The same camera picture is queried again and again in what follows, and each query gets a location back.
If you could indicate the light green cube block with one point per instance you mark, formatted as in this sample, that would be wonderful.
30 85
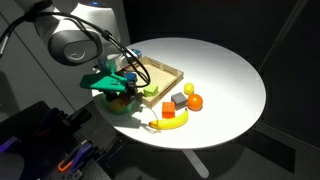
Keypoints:
151 90

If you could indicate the yellow toy banana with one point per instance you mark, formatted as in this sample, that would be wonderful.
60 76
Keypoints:
170 123

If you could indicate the orange toy fruit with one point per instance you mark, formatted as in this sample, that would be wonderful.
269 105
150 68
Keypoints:
195 102

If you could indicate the green plastic bowl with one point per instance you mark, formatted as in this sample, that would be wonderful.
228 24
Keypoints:
128 107

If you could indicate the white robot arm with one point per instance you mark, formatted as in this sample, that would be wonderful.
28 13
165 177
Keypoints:
70 40

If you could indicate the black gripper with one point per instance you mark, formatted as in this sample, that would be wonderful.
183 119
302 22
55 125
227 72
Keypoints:
122 94

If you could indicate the white table leg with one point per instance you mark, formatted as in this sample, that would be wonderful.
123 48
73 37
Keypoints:
196 163

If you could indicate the black workbench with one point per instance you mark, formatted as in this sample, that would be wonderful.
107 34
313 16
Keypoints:
30 156

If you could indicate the blue number four block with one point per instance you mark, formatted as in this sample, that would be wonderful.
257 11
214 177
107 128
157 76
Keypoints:
136 53

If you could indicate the grey cube block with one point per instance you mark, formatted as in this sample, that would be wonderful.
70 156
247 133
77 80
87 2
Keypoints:
179 100

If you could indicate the wooden tray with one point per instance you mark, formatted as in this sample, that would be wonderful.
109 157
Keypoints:
163 78

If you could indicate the purple clamp red tips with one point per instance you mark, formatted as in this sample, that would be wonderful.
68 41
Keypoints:
48 121

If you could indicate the orange cube block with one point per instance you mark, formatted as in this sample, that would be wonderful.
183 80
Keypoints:
168 110

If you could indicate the blue cube block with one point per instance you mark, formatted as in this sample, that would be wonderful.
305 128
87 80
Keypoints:
131 77

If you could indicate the purple clamp orange tips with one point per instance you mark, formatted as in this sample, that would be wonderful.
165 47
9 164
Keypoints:
75 158

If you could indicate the yellow toy lemon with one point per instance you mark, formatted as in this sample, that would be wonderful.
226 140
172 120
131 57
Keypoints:
189 88

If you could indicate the yellow orange toy apple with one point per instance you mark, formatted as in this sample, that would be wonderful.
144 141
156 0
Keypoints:
115 105

